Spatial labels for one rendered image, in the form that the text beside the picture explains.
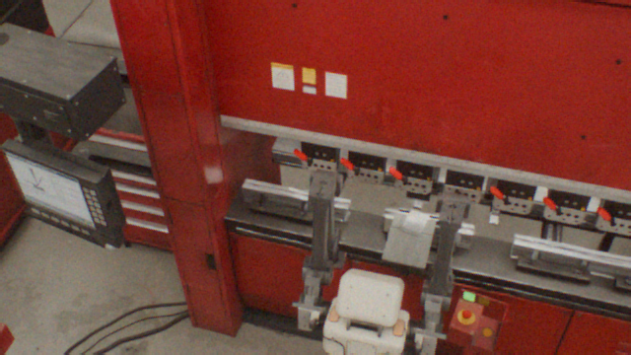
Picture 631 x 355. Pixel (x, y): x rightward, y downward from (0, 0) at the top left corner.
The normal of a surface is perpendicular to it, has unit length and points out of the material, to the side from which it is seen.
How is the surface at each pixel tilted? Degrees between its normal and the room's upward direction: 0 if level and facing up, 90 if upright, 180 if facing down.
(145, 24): 90
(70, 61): 0
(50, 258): 0
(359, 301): 48
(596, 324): 90
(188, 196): 90
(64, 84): 0
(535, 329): 90
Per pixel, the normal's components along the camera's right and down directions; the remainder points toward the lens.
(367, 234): -0.03, -0.70
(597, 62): -0.29, 0.69
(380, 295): -0.22, 0.04
